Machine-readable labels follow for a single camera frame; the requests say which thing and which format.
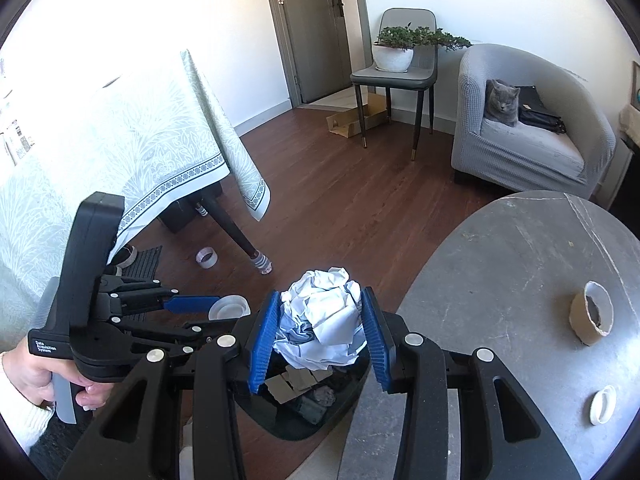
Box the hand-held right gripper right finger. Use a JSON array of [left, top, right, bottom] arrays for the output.
[[361, 287, 581, 480]]

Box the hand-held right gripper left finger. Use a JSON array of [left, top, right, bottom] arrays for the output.
[[57, 289, 282, 480]]

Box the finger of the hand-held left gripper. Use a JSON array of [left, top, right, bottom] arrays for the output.
[[117, 316, 251, 348], [102, 275, 221, 317]]

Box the white round lid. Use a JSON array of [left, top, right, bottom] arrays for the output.
[[209, 296, 251, 322]]

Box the black trash bin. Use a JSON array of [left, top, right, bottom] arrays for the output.
[[232, 355, 371, 441]]

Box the person's left forearm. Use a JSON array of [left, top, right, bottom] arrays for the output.
[[0, 355, 55, 453]]

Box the person's left hand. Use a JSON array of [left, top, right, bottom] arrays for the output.
[[0, 337, 108, 412]]

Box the black ribbed mat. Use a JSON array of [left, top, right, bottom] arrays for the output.
[[120, 246, 163, 281]]

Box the striped table leg sock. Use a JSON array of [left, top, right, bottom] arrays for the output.
[[247, 252, 275, 276]]

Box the dark wooden table leg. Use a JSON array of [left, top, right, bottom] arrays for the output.
[[192, 192, 261, 261]]

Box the black box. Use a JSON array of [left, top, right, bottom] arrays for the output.
[[161, 180, 223, 233]]

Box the pale green patterned tablecloth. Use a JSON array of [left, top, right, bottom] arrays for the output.
[[0, 49, 268, 341]]

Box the white paper sheet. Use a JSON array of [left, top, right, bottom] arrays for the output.
[[2, 119, 37, 165]]

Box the grey round table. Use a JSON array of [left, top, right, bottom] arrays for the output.
[[336, 190, 640, 480]]

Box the brown paper cup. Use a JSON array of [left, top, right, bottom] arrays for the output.
[[570, 281, 613, 346]]

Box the flat cardboard box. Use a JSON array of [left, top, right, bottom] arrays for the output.
[[326, 92, 390, 138]]

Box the white lid on table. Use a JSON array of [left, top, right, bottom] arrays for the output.
[[590, 385, 617, 426]]

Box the grey armchair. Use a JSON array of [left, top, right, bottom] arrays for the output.
[[451, 43, 617, 201]]

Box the grey dining chair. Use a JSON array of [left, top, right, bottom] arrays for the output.
[[350, 8, 439, 161]]

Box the grey cat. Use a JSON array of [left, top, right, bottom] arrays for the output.
[[483, 79, 521, 128]]

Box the black bag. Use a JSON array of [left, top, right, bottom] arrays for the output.
[[512, 85, 567, 135]]

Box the potted plant in white pot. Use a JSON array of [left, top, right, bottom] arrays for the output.
[[372, 24, 473, 72]]

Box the grey door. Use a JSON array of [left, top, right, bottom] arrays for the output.
[[272, 0, 353, 104]]

